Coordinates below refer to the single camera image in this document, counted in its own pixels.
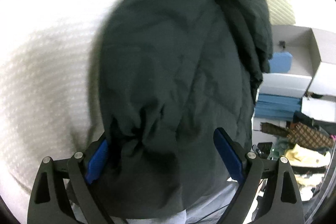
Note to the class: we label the cream garment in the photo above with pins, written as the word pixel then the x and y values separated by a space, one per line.
pixel 302 157

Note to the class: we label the blue curtain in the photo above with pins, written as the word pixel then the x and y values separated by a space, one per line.
pixel 278 108

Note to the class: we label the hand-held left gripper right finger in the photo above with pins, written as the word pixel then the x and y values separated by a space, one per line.
pixel 228 153

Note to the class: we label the bed with light grey bedding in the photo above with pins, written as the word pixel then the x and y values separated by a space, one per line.
pixel 52 56

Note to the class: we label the blue padded board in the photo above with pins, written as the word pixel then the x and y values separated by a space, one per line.
pixel 281 62

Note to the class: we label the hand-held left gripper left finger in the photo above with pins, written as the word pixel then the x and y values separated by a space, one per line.
pixel 97 161

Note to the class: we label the brown plaid scarf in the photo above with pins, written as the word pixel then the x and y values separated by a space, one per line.
pixel 304 133

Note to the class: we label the white wardrobe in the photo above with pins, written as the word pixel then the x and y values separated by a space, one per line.
pixel 291 82

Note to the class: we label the black puffer jacket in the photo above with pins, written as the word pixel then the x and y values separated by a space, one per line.
pixel 162 69

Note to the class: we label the light grey cloth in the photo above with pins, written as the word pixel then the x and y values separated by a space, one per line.
pixel 210 203

